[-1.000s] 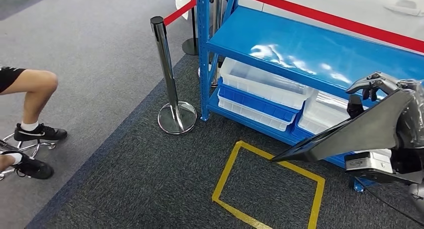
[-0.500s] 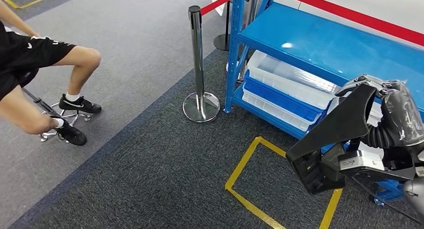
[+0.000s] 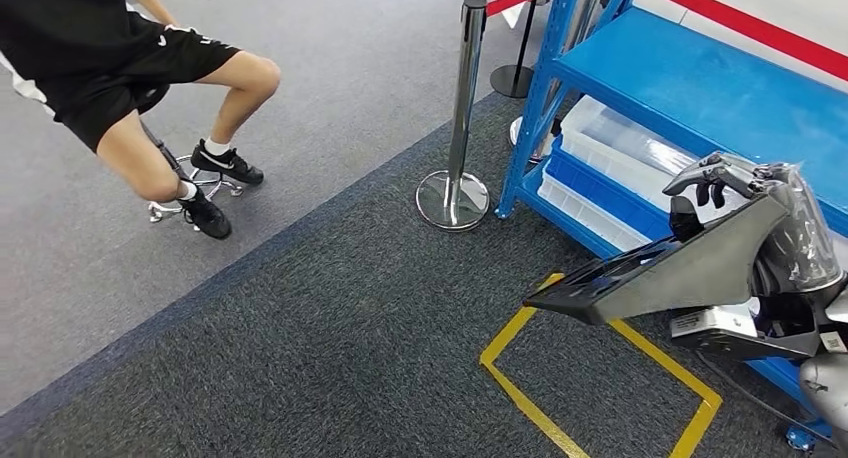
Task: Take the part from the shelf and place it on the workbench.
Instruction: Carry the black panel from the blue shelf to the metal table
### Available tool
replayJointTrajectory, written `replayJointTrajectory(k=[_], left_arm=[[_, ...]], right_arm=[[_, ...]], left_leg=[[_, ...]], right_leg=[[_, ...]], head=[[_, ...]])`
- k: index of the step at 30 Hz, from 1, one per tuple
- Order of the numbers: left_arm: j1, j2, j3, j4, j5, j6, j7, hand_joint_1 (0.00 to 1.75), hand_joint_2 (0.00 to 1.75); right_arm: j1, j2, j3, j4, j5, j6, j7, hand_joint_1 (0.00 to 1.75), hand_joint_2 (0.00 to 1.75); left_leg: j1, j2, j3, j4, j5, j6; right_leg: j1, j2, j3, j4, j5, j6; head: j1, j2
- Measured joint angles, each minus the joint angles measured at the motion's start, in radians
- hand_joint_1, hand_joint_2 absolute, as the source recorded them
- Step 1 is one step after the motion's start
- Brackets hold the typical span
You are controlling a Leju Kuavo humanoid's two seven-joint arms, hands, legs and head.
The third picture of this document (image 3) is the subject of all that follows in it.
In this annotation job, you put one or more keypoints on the blue metal shelf rack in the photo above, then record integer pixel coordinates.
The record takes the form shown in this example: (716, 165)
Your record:
(696, 77)

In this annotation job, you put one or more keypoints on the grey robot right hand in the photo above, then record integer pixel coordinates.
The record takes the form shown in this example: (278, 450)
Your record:
(802, 230)

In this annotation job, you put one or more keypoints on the white rounded object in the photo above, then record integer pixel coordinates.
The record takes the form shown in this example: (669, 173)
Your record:
(513, 1)

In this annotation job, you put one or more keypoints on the chrome stanchion post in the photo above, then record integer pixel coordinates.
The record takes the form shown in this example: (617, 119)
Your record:
(464, 110)
(586, 11)

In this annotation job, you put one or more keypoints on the person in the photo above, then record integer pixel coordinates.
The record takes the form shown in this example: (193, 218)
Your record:
(79, 44)

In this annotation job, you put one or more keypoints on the blue plastic bin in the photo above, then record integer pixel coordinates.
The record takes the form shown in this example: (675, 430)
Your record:
(596, 193)

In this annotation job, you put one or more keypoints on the black stanchion post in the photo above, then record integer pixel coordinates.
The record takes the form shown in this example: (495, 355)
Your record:
(511, 80)

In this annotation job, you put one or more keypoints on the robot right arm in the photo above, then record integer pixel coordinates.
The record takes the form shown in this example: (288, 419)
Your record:
(828, 389)

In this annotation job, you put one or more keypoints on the yellow floor tape square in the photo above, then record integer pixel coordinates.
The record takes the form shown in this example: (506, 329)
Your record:
(503, 369)

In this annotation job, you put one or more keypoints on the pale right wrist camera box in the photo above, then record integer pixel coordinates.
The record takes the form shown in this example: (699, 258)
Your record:
(729, 336)

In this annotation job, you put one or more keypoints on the black plastic panel part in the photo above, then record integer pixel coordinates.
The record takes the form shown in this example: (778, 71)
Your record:
(696, 276)

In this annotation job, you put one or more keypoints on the chrome stool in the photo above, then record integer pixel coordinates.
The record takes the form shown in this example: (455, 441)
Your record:
(205, 186)

